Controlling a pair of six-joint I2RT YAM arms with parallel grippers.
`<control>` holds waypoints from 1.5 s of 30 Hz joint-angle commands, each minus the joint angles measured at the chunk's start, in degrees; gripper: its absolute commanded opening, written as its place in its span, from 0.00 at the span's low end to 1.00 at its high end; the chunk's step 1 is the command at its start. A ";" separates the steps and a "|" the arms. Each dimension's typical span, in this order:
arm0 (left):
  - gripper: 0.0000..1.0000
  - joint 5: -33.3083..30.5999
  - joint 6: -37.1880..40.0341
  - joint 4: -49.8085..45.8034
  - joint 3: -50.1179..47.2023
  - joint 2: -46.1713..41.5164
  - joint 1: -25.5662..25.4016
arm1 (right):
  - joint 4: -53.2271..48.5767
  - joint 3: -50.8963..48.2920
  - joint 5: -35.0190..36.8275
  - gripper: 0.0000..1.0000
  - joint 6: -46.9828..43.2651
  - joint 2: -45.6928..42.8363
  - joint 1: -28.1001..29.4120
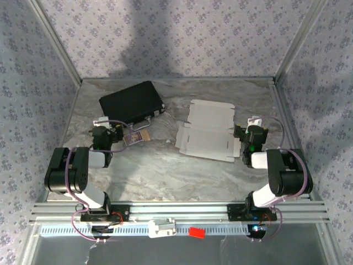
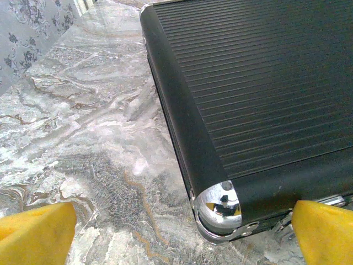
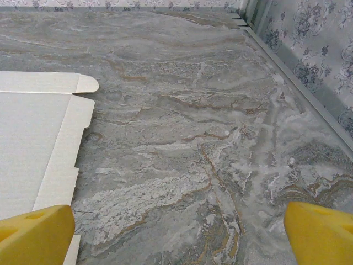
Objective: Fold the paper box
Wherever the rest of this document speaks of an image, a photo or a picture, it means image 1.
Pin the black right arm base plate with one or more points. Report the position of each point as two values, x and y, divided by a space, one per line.
234 212

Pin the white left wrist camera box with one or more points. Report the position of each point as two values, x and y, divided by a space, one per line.
100 120

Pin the aluminium side rail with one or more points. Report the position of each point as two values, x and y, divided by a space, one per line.
72 110
284 110

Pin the ridged wooden block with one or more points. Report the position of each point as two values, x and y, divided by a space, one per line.
146 135

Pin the red plastic block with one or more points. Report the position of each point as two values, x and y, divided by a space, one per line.
197 232

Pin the white plastic bracket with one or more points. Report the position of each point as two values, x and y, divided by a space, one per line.
158 230

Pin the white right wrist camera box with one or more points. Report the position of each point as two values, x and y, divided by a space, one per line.
253 121

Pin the aluminium frame post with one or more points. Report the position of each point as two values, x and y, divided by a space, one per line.
56 41
299 41

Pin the white paper box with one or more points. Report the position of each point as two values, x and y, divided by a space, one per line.
207 132

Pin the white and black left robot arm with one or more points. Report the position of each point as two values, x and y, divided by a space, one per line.
80 171

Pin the aluminium back rail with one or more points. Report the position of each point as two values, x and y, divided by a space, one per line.
220 79

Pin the aluminium mounting rail beam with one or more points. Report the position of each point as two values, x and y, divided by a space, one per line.
179 211

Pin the black briefcase with metal fittings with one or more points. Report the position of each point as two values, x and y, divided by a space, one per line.
129 102

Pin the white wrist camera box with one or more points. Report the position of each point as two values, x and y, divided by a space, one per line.
253 121
100 120

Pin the black controller board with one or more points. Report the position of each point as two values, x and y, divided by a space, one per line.
100 229
259 233

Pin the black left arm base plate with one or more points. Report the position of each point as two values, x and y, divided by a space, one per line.
124 212

